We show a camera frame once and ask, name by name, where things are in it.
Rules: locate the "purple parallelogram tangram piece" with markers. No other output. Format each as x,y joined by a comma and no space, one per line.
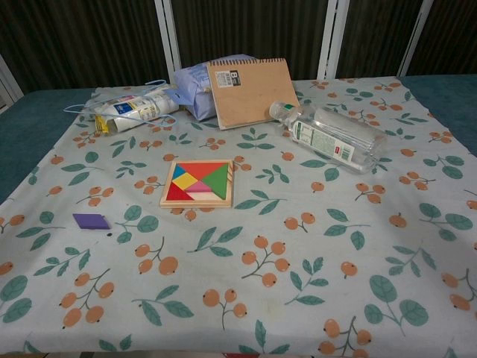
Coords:
90,220

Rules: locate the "yellow square piece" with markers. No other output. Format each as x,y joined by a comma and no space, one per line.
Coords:
187,182

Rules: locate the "wooden tangram tray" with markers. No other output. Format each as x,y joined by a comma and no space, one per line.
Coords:
229,186

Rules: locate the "green large triangle piece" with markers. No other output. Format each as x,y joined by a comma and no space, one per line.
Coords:
220,181

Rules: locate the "orange-red wooden tangram piece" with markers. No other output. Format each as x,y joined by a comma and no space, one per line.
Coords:
203,169

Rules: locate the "pink triangle piece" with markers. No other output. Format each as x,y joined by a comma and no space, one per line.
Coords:
202,187

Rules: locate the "blue triangle piece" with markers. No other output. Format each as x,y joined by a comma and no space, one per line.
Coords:
178,175

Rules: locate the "red triangle piece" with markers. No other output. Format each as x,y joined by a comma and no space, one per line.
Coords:
179,195

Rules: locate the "floral leaf fruit tablecloth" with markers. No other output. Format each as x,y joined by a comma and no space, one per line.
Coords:
261,261

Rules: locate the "brown spiral notebook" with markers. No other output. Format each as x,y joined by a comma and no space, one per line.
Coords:
253,93

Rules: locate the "light blue plastic package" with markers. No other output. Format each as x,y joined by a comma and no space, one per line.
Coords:
194,93

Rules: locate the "clear plastic water bottle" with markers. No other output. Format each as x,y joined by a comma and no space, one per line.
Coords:
331,136

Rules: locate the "white yellow snack bag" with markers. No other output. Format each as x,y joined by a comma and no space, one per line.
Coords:
141,110

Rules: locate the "dark pleated curtain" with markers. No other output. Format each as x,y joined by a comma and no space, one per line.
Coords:
93,37

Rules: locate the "white slotted metal post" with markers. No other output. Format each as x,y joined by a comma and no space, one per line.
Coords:
413,37
165,33
328,37
8,80

